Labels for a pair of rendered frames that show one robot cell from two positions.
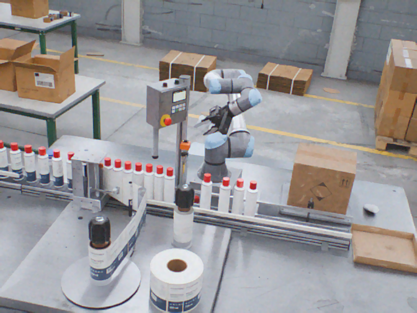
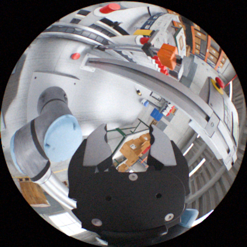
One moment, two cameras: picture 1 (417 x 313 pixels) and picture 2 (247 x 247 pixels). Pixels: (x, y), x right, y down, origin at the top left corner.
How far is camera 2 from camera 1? 247 cm
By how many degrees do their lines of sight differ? 48
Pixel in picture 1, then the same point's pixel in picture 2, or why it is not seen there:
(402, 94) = (35, 195)
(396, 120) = (31, 187)
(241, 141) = (23, 157)
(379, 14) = (57, 206)
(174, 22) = not seen: hidden behind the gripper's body
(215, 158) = (54, 105)
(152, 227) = (132, 23)
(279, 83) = not seen: hidden behind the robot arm
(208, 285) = not seen: outside the picture
